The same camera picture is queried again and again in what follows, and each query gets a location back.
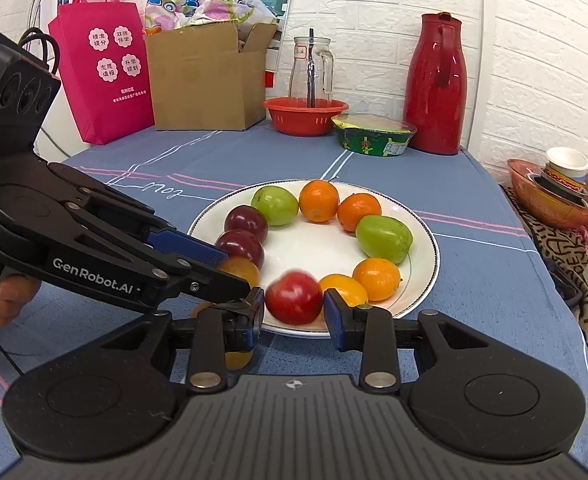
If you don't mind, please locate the floral cloth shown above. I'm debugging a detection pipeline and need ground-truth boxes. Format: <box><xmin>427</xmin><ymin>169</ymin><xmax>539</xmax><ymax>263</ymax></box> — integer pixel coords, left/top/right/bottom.
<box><xmin>144</xmin><ymin>0</ymin><xmax>279</xmax><ymax>36</ymax></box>

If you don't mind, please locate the dark red apple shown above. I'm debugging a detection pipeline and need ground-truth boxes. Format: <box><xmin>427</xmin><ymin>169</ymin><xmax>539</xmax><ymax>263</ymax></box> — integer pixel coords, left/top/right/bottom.
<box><xmin>224</xmin><ymin>205</ymin><xmax>269</xmax><ymax>242</ymax></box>
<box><xmin>215</xmin><ymin>229</ymin><xmax>265</xmax><ymax>268</ymax></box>

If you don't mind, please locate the large cardboard box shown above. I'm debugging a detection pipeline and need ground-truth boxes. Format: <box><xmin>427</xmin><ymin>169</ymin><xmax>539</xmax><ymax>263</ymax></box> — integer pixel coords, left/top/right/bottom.
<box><xmin>144</xmin><ymin>20</ymin><xmax>279</xmax><ymax>132</ymax></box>

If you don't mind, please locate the patterned fringed cloth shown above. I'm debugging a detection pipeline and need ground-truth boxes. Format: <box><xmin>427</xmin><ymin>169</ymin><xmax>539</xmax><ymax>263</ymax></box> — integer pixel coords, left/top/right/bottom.
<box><xmin>499</xmin><ymin>182</ymin><xmax>588</xmax><ymax>411</ymax></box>

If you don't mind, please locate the small brownish yellow fruit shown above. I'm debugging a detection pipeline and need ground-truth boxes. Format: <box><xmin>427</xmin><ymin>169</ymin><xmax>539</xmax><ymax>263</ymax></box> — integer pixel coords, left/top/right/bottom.
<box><xmin>224</xmin><ymin>347</ymin><xmax>255</xmax><ymax>372</ymax></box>

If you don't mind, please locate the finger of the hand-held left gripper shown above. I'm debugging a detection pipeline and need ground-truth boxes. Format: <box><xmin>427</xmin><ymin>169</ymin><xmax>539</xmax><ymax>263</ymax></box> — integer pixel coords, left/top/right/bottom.
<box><xmin>141</xmin><ymin>254</ymin><xmax>252</xmax><ymax>314</ymax></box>
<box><xmin>49</xmin><ymin>162</ymin><xmax>230</xmax><ymax>272</ymax></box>

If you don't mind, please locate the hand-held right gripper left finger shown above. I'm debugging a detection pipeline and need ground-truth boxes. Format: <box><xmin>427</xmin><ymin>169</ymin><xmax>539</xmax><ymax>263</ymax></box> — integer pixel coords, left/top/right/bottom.
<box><xmin>91</xmin><ymin>286</ymin><xmax>266</xmax><ymax>395</ymax></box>

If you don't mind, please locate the blue striped tablecloth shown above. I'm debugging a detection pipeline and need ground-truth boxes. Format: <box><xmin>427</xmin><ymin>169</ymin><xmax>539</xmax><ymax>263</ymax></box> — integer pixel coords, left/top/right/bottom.
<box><xmin>0</xmin><ymin>122</ymin><xmax>588</xmax><ymax>461</ymax></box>

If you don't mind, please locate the green apple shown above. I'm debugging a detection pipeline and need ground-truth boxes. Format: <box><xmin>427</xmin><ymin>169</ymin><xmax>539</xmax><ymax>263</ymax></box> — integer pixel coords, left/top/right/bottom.
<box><xmin>251</xmin><ymin>186</ymin><xmax>300</xmax><ymax>227</ymax></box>
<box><xmin>355</xmin><ymin>215</ymin><xmax>414</xmax><ymax>265</ymax></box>

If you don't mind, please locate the white paper cup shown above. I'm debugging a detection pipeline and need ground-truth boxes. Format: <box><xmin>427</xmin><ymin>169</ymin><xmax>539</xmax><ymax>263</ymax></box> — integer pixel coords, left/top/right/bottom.
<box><xmin>545</xmin><ymin>146</ymin><xmax>588</xmax><ymax>184</ymax></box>

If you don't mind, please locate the orange glass bowl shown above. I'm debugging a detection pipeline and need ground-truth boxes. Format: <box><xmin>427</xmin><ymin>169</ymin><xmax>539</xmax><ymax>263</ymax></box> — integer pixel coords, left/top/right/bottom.
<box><xmin>506</xmin><ymin>158</ymin><xmax>588</xmax><ymax>231</ymax></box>

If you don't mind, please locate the red thermos jug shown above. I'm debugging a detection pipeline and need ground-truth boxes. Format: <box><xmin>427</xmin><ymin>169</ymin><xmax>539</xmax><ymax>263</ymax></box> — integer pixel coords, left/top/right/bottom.
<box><xmin>403</xmin><ymin>11</ymin><xmax>468</xmax><ymax>156</ymax></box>

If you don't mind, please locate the small reddish yellow fruit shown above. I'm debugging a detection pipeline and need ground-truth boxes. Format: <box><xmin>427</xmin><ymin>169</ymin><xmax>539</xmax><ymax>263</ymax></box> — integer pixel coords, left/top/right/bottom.
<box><xmin>218</xmin><ymin>256</ymin><xmax>261</xmax><ymax>291</ymax></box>

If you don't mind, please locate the person's left hand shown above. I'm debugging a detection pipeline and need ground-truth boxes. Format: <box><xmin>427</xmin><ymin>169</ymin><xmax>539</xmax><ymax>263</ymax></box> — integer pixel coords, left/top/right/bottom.
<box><xmin>0</xmin><ymin>232</ymin><xmax>42</xmax><ymax>327</ymax></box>

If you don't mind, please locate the black stirrer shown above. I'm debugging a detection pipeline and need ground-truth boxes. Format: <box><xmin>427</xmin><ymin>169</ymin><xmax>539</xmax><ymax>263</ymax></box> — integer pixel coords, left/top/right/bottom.
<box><xmin>305</xmin><ymin>28</ymin><xmax>320</xmax><ymax>108</ymax></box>

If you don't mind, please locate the bright red apple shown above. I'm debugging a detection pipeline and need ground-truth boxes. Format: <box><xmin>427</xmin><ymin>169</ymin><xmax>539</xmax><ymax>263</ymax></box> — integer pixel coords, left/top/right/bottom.
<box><xmin>265</xmin><ymin>270</ymin><xmax>324</xmax><ymax>326</ymax></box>

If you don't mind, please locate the green instant noodle bowl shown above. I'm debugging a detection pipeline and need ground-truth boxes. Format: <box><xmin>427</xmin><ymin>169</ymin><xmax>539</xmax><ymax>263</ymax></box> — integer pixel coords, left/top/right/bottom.
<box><xmin>330</xmin><ymin>113</ymin><xmax>418</xmax><ymax>157</ymax></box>

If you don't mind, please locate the patterned bowl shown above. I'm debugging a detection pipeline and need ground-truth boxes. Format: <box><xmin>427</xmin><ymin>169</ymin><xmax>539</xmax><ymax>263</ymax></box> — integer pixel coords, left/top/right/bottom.
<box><xmin>528</xmin><ymin>167</ymin><xmax>588</xmax><ymax>208</ymax></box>

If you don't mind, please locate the yellowish orange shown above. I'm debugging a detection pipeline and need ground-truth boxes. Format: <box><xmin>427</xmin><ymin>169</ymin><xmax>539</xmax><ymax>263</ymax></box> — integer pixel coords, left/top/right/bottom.
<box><xmin>319</xmin><ymin>273</ymin><xmax>370</xmax><ymax>309</ymax></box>

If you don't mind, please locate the white plate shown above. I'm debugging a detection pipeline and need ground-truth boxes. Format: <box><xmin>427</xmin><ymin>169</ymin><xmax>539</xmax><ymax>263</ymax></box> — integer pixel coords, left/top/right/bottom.
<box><xmin>187</xmin><ymin>179</ymin><xmax>440</xmax><ymax>339</ymax></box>

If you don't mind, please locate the glass pitcher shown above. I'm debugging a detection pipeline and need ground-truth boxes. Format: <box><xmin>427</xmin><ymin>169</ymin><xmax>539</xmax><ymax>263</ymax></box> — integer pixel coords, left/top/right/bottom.
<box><xmin>288</xmin><ymin>36</ymin><xmax>335</xmax><ymax>107</ymax></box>

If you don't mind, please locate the red plastic basket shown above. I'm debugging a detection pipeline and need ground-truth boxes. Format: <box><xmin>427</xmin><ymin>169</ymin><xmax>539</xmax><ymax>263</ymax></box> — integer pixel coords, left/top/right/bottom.
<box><xmin>262</xmin><ymin>97</ymin><xmax>350</xmax><ymax>137</ymax></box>

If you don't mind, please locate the pink tote bag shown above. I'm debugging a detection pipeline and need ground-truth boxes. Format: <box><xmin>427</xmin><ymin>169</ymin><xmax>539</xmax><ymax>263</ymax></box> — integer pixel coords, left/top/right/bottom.
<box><xmin>48</xmin><ymin>0</ymin><xmax>156</xmax><ymax>146</ymax></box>

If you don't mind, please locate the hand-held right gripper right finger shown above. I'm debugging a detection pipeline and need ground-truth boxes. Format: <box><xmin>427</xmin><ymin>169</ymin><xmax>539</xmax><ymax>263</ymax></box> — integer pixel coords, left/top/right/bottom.
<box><xmin>323</xmin><ymin>288</ymin><xmax>495</xmax><ymax>395</ymax></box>

